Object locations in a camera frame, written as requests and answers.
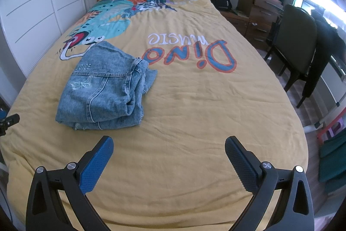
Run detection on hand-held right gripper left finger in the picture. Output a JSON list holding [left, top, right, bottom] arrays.
[[26, 136, 114, 231]]

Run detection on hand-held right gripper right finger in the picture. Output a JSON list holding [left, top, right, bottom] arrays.
[[225, 136, 315, 231]]

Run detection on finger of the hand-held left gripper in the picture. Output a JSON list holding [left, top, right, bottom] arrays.
[[0, 114, 20, 137]]

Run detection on light blue denim jacket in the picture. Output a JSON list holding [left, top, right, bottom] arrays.
[[55, 41, 158, 130]]

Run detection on yellow printed bedspread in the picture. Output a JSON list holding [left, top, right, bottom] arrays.
[[0, 0, 310, 231]]

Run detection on teal cloth pile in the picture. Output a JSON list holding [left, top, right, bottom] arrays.
[[317, 136, 346, 194]]

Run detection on pink plastic stool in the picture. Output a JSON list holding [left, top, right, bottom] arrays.
[[317, 117, 346, 143]]

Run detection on white wardrobe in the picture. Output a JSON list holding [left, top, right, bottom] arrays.
[[0, 0, 95, 80]]

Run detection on green padded chair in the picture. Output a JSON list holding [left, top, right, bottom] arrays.
[[263, 4, 318, 108]]

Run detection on black cloth on chair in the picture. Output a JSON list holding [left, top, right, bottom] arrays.
[[303, 10, 346, 97]]

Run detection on wooden drawer unit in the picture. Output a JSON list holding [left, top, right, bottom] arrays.
[[219, 0, 284, 51]]

